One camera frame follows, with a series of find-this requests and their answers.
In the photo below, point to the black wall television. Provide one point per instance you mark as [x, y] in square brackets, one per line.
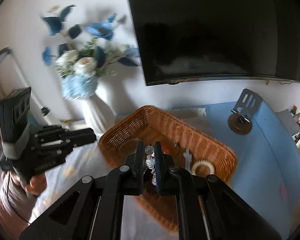
[190, 40]

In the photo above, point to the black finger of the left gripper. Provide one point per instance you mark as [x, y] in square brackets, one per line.
[72, 134]

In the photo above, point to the brown wicker basket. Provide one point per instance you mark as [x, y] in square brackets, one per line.
[151, 124]

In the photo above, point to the black phone stand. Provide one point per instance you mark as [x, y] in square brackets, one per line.
[240, 121]

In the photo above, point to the blue white artificial flowers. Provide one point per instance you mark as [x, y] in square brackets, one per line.
[86, 55]

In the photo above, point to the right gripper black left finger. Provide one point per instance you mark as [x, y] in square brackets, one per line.
[92, 208]

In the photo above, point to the left forearm pink sleeve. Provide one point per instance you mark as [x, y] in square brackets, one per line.
[15, 210]

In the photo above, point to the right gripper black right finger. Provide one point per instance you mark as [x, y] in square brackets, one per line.
[207, 208]

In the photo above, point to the fan pattern table cloth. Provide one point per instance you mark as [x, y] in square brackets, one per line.
[93, 207]

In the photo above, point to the white desk lamp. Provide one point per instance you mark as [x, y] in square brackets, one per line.
[12, 77]

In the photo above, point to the pink small clip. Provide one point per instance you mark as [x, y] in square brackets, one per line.
[283, 192]

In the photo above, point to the crystal bead jewelry pile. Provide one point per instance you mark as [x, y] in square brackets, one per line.
[150, 163]

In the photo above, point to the light blue plastic clip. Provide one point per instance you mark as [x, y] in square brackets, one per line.
[188, 159]

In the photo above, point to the white ribbed vase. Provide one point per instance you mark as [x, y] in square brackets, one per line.
[97, 115]

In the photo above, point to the person's left hand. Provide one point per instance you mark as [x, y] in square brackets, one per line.
[36, 186]

